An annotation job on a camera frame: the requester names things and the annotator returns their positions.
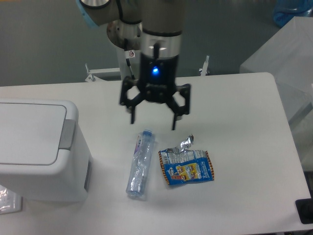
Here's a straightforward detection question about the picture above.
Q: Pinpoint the blue water jug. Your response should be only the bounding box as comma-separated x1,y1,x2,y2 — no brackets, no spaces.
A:
272,0,313,28

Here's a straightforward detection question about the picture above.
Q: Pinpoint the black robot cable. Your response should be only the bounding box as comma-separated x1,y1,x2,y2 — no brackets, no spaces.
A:
123,38,136,80

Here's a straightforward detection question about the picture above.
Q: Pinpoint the black device at table edge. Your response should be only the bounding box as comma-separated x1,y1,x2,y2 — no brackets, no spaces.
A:
295,198,313,224

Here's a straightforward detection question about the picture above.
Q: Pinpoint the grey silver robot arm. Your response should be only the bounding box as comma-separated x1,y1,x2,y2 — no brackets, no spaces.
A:
76,0,191,124

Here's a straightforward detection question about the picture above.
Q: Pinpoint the clear plastic bag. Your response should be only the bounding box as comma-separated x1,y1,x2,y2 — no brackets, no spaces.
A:
0,186,22,215

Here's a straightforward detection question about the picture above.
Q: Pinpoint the white pedestal base frame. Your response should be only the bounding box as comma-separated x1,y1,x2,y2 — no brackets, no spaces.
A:
85,55,210,82

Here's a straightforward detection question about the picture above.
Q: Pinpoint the blue foil snack wrapper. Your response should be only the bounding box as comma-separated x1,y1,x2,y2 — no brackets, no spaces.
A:
158,135,215,186

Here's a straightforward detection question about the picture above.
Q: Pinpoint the translucent white plastic box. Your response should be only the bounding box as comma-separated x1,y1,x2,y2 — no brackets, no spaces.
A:
240,17,313,172

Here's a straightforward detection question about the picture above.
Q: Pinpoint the empty clear plastic bottle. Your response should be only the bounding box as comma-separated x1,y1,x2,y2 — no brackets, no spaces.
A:
126,129,155,198

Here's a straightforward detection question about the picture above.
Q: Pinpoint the white push-lid trash can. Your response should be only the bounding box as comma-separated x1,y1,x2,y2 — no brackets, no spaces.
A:
0,98,92,202

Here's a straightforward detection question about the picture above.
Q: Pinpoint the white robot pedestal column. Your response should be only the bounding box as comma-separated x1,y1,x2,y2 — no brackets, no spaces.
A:
107,20,142,79

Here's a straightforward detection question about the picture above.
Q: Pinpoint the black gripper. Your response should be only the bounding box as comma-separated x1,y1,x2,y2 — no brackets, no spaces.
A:
119,41,192,131

